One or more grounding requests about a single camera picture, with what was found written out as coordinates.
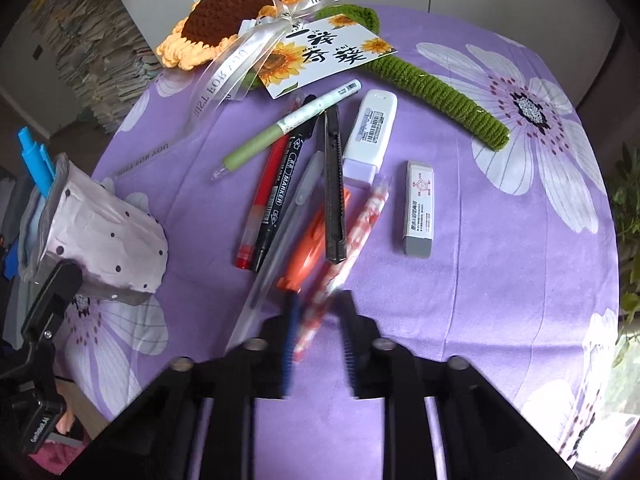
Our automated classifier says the translucent clear pen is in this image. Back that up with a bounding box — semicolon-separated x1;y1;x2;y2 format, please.
225;151;326;351

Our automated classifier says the sunflower gift card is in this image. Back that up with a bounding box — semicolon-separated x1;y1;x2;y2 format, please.
257;14;398;100

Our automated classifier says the purple floral tablecloth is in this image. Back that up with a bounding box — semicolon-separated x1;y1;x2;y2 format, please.
54;4;623;466

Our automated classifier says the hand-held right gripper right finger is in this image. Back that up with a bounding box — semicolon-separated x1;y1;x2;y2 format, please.
337;290;576;480

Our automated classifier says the red white patterned pen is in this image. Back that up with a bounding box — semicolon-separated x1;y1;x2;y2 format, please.
292;176;391;363

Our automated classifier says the grey dotted pen holder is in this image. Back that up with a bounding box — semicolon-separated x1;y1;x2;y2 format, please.
17;152;170;307

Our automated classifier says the white printed ribbon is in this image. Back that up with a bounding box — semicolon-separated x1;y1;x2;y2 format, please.
107;0;346;181

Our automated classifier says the grey white eraser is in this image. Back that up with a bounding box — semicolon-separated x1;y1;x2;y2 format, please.
403;160;434;259

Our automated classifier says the crochet sunflower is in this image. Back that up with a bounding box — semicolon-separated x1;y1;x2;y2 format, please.
156;0;511;152

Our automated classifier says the white purple correction tape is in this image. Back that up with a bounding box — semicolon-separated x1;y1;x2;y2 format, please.
341;89;399;184

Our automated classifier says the blue pen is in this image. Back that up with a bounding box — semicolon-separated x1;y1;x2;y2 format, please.
17;126;56;196

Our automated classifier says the black marker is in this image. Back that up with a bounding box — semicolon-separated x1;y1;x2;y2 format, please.
250;95;318;273

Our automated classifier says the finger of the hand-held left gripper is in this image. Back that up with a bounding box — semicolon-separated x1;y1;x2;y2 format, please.
20;258;83;358

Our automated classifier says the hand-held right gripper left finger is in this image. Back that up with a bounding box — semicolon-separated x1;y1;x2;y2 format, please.
65;292;303;480

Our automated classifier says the green potted plant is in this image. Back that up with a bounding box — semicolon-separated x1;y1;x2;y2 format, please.
607;142;640;361

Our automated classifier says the orange pen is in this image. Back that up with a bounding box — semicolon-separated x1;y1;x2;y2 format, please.
276;185;352;293

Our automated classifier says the tall pile of books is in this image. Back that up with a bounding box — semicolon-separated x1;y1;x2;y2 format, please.
30;0;166;133

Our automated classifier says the green white pen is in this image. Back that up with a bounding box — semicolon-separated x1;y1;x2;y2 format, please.
210;79;362;183

